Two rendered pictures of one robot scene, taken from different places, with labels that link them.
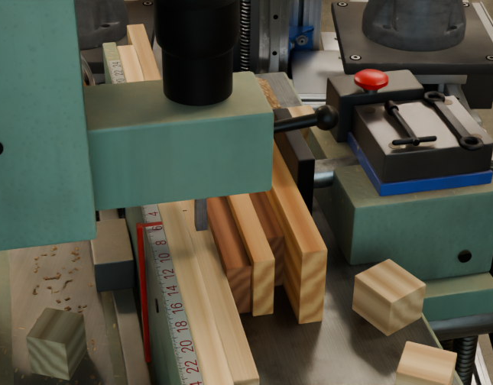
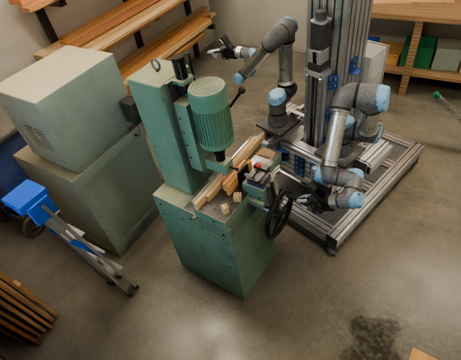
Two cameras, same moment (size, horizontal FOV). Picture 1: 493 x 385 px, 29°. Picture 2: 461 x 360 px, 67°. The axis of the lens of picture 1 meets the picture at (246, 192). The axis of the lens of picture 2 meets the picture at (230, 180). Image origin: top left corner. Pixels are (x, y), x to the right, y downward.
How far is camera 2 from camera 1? 1.41 m
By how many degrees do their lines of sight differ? 43
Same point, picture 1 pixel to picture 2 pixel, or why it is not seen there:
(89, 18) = (274, 122)
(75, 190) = (199, 165)
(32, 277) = not seen: hidden behind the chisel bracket
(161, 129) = (211, 162)
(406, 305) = (236, 199)
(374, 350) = (230, 202)
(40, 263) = not seen: hidden behind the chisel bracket
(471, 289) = (259, 203)
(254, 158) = (223, 171)
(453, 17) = (343, 152)
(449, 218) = (255, 191)
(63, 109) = (196, 156)
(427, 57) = not seen: hidden behind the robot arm
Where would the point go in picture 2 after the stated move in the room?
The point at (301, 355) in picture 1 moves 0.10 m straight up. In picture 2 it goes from (222, 198) to (219, 185)
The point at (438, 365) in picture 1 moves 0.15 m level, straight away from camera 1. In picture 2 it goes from (224, 207) to (250, 195)
